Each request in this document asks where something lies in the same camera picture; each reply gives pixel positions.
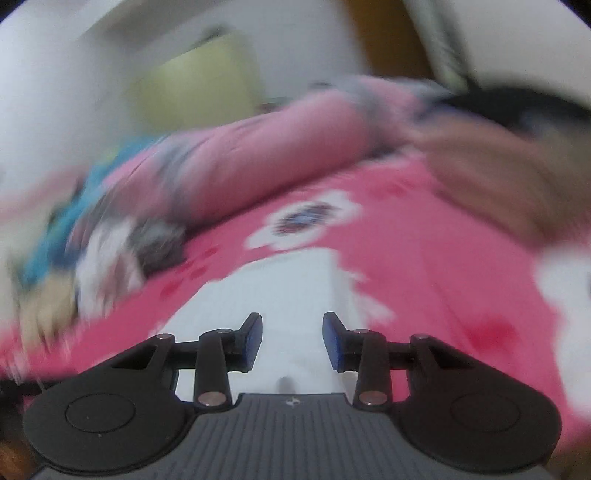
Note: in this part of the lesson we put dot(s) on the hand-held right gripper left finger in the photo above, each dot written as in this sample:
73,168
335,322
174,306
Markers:
254,339

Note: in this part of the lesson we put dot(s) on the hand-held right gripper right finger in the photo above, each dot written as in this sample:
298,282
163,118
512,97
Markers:
331,341

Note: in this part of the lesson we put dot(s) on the white long-sleeve sweater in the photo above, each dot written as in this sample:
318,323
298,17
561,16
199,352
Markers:
286,286

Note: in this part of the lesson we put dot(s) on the grey folded clothes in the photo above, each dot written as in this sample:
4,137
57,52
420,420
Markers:
157,249

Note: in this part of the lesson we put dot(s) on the pink floral blanket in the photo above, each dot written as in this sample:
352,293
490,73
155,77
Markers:
438,277

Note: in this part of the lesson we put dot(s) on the crumpled white cloth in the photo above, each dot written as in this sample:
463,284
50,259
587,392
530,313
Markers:
101,272

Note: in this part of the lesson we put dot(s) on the pink grey duvet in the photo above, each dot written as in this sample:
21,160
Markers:
277,152

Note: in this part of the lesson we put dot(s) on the beige pants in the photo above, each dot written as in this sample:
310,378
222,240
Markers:
46,314

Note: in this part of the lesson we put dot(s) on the folded checkered garment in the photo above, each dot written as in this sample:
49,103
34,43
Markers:
508,184

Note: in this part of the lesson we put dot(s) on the yellow wardrobe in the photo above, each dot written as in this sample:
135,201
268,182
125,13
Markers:
198,83

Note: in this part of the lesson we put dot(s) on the folded black garment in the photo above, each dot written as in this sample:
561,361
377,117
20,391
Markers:
531,108

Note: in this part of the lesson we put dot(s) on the wooden door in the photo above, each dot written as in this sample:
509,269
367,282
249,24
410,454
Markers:
383,37

